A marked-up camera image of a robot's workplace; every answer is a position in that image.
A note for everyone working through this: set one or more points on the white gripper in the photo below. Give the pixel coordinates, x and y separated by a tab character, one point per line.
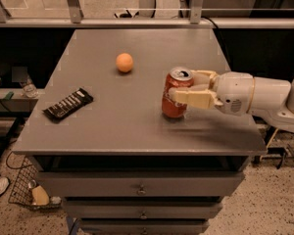
232	92

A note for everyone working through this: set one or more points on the red coke can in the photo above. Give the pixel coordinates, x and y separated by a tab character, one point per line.
177	78

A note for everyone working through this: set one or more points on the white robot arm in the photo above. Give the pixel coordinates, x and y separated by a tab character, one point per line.
272	100

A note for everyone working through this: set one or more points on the orange fruit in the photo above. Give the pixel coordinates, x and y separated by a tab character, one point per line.
124	62

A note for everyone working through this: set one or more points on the yellow metal stand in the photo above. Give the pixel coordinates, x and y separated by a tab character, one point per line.
280	145

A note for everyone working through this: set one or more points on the grey drawer cabinet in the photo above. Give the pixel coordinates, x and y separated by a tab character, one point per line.
124	129

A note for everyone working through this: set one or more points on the black chocolate bar wrapper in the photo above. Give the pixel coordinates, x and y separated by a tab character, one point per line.
68	105

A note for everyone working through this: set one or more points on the top grey drawer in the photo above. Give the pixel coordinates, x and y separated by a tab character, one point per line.
139	184

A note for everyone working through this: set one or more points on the grey drawer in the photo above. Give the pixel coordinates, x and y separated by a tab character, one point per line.
144	227
139	184
143	209

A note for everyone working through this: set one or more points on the clear plastic bottle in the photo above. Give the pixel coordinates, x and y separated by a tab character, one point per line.
29	89

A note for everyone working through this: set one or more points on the middle grey drawer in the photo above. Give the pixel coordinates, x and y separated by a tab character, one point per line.
143	209

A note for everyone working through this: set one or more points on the bottom grey drawer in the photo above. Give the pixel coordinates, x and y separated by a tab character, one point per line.
144	227

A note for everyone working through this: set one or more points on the yellow bottle in basket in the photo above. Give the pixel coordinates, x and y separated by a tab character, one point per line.
40	196

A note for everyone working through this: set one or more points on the grey metal rail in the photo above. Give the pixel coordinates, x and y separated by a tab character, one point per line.
254	23

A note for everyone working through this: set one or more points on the black wire basket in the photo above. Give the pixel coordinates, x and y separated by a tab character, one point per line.
21	194

